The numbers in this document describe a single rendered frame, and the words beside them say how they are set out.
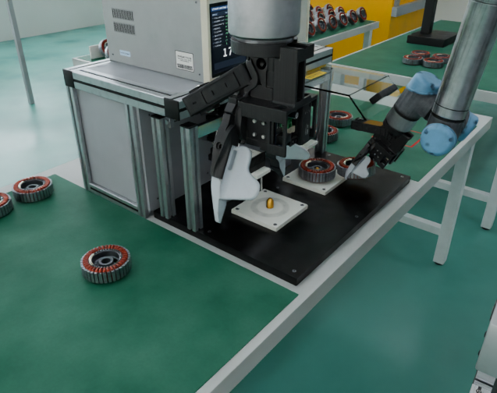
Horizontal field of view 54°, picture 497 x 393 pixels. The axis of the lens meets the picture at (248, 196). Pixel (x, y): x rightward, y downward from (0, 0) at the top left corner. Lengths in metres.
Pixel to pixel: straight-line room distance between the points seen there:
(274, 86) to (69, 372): 0.67
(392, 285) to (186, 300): 1.45
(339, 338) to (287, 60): 1.66
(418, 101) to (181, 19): 0.61
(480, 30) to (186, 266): 0.80
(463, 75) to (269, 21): 0.70
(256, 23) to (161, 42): 0.82
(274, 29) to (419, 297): 1.95
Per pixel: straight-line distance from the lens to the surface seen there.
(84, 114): 1.44
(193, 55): 1.23
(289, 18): 0.51
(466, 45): 1.13
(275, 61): 0.52
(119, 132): 1.33
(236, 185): 0.54
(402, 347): 2.10
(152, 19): 1.32
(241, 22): 0.51
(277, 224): 1.26
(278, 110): 0.51
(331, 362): 1.98
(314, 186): 1.44
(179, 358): 0.97
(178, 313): 1.05
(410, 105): 1.31
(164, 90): 1.19
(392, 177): 1.57
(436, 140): 1.17
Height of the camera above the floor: 1.46
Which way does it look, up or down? 29 degrees down
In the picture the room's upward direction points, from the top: straight up
